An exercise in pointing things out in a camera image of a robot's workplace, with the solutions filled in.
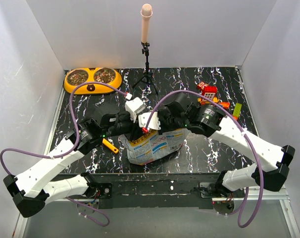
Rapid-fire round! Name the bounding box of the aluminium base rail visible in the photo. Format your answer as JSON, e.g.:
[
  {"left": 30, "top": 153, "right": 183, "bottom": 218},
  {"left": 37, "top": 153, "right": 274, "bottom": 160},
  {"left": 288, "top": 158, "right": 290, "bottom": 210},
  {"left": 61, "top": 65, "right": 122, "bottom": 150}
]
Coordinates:
[{"left": 14, "top": 191, "right": 300, "bottom": 238}]

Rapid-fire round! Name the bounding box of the yellow double pet bowl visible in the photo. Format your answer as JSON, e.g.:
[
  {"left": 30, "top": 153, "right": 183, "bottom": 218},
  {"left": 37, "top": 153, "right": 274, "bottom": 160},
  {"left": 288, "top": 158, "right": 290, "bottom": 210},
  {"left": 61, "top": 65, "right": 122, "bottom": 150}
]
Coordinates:
[{"left": 63, "top": 67, "right": 122, "bottom": 95}]

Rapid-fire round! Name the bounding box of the red owl toy block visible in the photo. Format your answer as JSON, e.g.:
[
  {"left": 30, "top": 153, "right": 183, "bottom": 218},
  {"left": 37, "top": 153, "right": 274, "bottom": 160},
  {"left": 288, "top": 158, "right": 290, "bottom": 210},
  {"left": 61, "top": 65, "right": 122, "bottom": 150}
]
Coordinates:
[{"left": 197, "top": 82, "right": 208, "bottom": 91}]

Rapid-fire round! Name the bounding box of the white cartoon pet food bag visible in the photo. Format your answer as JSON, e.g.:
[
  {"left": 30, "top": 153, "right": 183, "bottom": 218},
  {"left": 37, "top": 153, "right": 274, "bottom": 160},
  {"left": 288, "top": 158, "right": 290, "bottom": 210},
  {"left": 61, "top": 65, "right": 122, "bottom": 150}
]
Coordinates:
[{"left": 119, "top": 129, "right": 189, "bottom": 165}]

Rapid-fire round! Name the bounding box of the yellow plastic food scoop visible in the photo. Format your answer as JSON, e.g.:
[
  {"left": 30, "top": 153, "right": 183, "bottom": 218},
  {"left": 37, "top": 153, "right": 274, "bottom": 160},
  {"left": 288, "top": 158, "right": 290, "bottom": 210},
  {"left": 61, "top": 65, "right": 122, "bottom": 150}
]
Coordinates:
[{"left": 102, "top": 139, "right": 119, "bottom": 154}]

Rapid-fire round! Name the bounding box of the pink microphone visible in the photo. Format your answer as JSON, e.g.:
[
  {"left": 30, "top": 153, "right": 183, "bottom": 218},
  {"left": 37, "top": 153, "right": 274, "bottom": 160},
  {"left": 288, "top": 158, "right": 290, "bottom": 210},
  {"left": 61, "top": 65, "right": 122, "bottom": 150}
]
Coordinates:
[{"left": 141, "top": 3, "right": 153, "bottom": 44}]

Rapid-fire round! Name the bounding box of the red yellow toy block truck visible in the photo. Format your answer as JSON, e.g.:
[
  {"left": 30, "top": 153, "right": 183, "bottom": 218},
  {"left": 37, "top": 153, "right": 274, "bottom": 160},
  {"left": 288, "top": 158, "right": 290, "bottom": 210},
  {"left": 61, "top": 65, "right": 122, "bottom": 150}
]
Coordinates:
[{"left": 201, "top": 86, "right": 219, "bottom": 104}]

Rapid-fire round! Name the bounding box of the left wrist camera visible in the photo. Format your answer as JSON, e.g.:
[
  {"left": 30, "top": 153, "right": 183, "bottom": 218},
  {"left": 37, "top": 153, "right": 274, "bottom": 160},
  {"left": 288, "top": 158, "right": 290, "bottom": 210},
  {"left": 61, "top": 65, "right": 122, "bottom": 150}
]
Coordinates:
[{"left": 125, "top": 97, "right": 146, "bottom": 122}]

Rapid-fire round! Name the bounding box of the green toy building brick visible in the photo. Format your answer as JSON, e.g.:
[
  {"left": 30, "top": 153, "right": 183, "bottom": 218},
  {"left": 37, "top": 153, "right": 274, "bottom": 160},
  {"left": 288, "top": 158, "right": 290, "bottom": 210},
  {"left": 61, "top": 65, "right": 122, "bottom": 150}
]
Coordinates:
[{"left": 233, "top": 103, "right": 242, "bottom": 119}]

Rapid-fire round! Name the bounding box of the orange curved toy track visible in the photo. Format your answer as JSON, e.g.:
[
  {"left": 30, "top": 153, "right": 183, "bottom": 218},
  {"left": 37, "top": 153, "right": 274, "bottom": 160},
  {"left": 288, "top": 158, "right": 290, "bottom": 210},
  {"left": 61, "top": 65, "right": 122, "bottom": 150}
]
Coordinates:
[{"left": 219, "top": 102, "right": 230, "bottom": 110}]

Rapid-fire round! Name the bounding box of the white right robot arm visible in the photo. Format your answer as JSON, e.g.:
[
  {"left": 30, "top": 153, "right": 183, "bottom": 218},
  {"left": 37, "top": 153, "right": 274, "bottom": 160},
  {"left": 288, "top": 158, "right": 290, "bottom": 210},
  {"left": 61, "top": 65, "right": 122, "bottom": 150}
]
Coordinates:
[{"left": 157, "top": 104, "right": 295, "bottom": 197}]

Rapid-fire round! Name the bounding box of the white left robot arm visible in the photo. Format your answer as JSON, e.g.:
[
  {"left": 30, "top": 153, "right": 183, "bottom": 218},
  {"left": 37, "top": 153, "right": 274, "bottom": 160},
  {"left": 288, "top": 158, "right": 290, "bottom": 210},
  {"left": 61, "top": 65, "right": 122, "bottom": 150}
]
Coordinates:
[{"left": 3, "top": 101, "right": 145, "bottom": 218}]

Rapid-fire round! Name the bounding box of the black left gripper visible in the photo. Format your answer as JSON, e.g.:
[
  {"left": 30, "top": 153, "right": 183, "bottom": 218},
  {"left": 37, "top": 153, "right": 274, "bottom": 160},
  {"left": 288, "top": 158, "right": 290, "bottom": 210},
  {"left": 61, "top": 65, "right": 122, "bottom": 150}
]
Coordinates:
[{"left": 102, "top": 110, "right": 148, "bottom": 142}]

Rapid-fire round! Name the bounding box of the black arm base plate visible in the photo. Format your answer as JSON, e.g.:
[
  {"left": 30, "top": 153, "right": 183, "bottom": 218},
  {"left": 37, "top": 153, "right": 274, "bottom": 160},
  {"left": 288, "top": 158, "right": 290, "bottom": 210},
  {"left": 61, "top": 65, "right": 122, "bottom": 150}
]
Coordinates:
[{"left": 68, "top": 173, "right": 246, "bottom": 210}]

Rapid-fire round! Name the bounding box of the black tripod stand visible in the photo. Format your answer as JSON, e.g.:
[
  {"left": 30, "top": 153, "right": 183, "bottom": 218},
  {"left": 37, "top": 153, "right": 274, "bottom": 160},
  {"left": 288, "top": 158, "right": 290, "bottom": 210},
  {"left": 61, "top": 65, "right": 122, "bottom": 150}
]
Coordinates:
[{"left": 132, "top": 42, "right": 158, "bottom": 95}]

